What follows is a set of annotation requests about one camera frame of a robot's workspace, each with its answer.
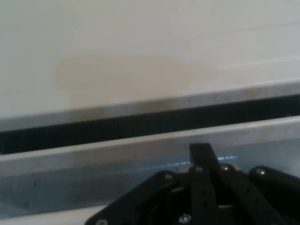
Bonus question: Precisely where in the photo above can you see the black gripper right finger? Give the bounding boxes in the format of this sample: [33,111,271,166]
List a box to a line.
[217,163,300,225]

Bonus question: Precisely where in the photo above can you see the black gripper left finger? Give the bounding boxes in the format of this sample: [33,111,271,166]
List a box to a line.
[83,142,220,225]

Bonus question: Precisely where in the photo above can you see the white toaster oven body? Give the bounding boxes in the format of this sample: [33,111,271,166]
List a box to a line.
[0,0,300,156]

